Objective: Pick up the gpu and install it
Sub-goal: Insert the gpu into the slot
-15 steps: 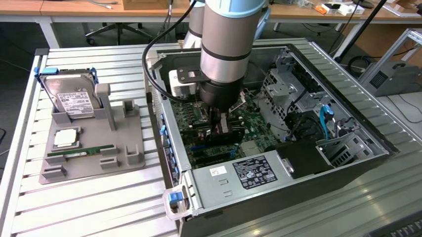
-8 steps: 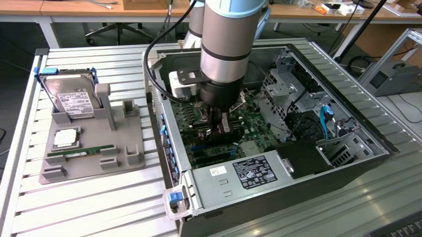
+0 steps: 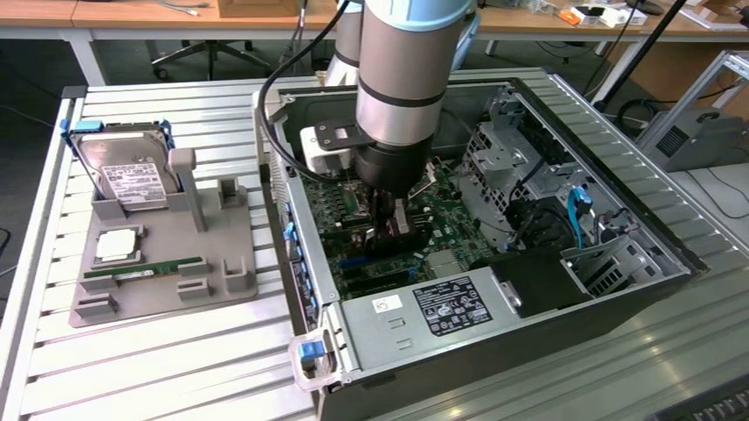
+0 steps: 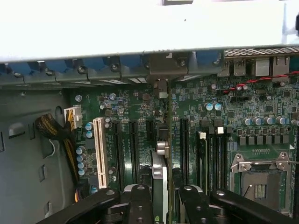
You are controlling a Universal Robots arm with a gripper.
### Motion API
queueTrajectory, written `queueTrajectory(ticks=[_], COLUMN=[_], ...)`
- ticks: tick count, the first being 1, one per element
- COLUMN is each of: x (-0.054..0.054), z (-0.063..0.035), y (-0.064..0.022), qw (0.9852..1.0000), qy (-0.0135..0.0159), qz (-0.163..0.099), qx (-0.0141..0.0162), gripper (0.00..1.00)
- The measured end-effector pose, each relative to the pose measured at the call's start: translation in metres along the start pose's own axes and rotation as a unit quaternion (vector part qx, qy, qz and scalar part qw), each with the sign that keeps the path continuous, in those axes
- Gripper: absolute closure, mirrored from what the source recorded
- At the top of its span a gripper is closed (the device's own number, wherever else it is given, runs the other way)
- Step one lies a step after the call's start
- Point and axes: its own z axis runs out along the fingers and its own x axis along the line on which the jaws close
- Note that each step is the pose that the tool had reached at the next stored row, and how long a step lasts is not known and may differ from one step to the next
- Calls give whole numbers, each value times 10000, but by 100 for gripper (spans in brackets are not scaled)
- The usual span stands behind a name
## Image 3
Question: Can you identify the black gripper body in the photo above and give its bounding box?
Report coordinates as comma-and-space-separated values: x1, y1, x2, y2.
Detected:
349, 138, 435, 199

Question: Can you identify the graphics card with black fan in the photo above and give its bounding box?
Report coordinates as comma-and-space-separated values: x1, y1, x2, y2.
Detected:
324, 214, 435, 260

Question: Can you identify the open metal socket cover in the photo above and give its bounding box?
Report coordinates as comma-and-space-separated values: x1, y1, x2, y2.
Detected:
408, 160, 439, 198

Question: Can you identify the green motherboard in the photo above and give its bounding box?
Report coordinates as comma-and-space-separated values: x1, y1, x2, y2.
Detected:
300, 157, 504, 300

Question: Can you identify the silver chipset heatsink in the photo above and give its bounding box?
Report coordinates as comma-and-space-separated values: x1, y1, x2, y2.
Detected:
424, 252, 470, 277

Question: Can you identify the black expansion slot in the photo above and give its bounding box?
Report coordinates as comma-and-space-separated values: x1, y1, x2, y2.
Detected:
348, 271, 412, 296

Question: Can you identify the silver metal drive cage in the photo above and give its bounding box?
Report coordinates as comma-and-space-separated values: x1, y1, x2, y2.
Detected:
460, 120, 592, 211

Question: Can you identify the grey power supply unit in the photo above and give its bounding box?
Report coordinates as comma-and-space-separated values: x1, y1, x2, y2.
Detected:
337, 266, 523, 372

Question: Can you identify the black plastic air shroud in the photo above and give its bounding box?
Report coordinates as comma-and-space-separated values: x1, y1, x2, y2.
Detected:
470, 245, 595, 319

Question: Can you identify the perforated silver disk bay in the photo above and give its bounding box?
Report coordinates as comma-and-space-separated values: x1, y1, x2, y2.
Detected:
559, 234, 690, 299

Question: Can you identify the grey plastic parts rack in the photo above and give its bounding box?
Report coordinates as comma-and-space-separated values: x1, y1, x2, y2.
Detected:
68, 146, 261, 329

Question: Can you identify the black office chair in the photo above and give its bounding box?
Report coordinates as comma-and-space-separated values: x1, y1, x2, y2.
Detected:
149, 39, 273, 82

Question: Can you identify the cluttered wooden desk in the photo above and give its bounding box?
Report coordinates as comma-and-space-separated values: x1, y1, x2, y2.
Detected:
476, 0, 749, 104

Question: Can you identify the green RAM stick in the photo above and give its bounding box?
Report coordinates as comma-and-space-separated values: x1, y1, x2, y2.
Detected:
84, 257, 204, 280

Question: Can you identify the open black PC case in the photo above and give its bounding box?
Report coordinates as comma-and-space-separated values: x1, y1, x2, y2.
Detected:
251, 77, 710, 421

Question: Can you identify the small cardboard box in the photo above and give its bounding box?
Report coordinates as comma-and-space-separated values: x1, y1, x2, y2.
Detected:
216, 0, 305, 18

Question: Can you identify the hard disk in blue caddy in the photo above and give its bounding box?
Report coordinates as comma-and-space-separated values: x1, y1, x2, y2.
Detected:
61, 118, 180, 207

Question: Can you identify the silver CPU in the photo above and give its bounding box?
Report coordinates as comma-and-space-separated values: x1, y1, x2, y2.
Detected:
93, 230, 141, 260

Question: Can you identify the orange and white device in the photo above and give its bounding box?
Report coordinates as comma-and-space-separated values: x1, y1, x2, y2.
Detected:
556, 4, 604, 28

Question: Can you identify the black tripod pole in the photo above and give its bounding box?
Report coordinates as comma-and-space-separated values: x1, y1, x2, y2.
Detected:
590, 0, 689, 115

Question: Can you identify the white carton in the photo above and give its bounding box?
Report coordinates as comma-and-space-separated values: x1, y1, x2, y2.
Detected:
595, 6, 648, 30

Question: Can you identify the large brown cardboard panel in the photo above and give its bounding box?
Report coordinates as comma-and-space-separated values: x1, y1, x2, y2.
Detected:
604, 41, 749, 109

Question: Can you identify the grey metal equipment box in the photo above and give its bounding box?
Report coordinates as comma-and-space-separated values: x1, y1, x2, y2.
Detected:
634, 109, 749, 175

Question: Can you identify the wooden desk with white legs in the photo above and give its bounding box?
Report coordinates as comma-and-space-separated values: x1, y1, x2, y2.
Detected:
0, 0, 340, 87

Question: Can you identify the black keyboard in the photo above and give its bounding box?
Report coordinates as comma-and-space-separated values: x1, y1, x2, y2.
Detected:
654, 385, 749, 421

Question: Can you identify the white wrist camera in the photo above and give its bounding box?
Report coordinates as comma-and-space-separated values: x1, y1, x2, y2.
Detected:
299, 124, 375, 181

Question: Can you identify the pale plastic corner bracket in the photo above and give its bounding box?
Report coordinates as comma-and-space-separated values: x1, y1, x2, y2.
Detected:
251, 89, 297, 126

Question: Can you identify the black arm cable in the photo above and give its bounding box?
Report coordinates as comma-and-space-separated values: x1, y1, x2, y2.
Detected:
259, 0, 352, 183

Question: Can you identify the blue data wire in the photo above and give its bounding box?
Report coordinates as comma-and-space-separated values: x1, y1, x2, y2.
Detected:
566, 186, 595, 253

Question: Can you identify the pale corner bracket blue clip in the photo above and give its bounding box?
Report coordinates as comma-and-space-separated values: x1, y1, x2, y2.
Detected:
288, 332, 341, 392

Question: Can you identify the aluminium profile frame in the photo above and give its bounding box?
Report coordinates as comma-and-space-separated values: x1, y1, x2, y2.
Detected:
666, 48, 749, 132

